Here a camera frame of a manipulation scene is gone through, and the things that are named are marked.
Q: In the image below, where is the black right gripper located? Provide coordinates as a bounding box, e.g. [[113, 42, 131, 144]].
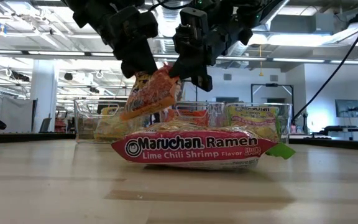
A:
[[168, 6, 253, 93]]

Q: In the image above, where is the clear plastic bin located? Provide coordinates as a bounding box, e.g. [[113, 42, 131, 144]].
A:
[[224, 102, 293, 144], [162, 101, 227, 128], [74, 98, 157, 144]]

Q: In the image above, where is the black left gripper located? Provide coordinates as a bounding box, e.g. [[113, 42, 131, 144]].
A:
[[103, 5, 159, 79]]

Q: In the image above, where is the black desk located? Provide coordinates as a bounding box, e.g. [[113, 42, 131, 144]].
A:
[[311, 124, 358, 138]]

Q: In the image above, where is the long thin black cable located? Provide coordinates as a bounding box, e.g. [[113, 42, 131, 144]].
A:
[[292, 6, 358, 121]]

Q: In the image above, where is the white partition board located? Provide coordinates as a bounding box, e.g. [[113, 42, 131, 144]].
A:
[[0, 96, 37, 134]]

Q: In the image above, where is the black metal stand frame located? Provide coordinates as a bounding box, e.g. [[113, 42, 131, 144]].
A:
[[250, 82, 294, 105]]

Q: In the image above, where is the red Saucy Noods pack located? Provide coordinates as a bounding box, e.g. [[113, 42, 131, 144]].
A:
[[165, 108, 211, 128], [119, 63, 182, 121]]

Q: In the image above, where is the white pillar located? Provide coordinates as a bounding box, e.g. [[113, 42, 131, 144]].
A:
[[29, 60, 58, 134]]

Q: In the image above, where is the long white light strip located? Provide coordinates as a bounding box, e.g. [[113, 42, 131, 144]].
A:
[[216, 55, 358, 66], [0, 49, 180, 62]]

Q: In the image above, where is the black monitor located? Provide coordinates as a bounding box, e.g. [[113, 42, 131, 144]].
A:
[[335, 99, 358, 118]]

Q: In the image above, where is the silver ventilation duct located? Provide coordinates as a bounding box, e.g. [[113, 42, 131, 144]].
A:
[[154, 4, 181, 68]]

